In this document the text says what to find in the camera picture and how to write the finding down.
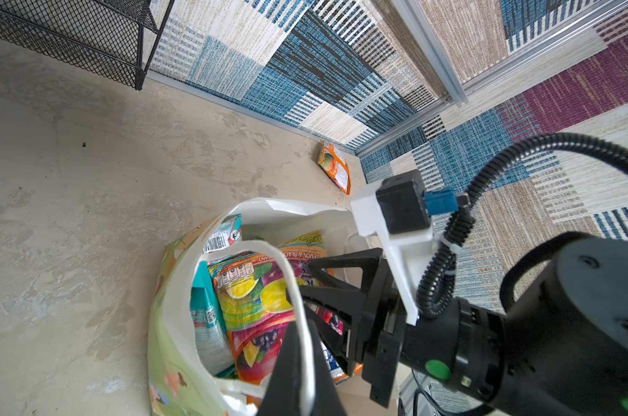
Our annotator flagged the white floral paper bag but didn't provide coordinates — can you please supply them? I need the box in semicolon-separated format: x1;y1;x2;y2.
147;198;368;415

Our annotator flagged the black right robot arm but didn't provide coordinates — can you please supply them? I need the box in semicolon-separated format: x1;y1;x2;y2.
301;232;628;415

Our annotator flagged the teal white snack packet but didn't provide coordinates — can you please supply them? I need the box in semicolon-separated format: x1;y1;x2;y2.
190;214;242;375

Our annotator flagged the black wire mesh shelf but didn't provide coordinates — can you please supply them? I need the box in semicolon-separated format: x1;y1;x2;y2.
0;0;173;90

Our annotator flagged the orange Fox's candy bag back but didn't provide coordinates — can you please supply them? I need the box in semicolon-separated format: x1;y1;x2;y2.
208;231;344;385

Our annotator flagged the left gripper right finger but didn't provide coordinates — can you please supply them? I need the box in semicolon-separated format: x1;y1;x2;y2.
307;320;346;416

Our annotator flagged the orange snack bag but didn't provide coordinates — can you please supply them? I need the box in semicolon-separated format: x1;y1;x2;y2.
317;140;351;195

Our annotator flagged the black corrugated cable conduit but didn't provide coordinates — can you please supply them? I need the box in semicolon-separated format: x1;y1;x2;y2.
416;132;628;319

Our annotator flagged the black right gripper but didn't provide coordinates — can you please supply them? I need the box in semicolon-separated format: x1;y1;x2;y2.
300;248;407;407

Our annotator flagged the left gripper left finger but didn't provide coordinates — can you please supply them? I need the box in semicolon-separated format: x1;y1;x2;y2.
257;322;303;416

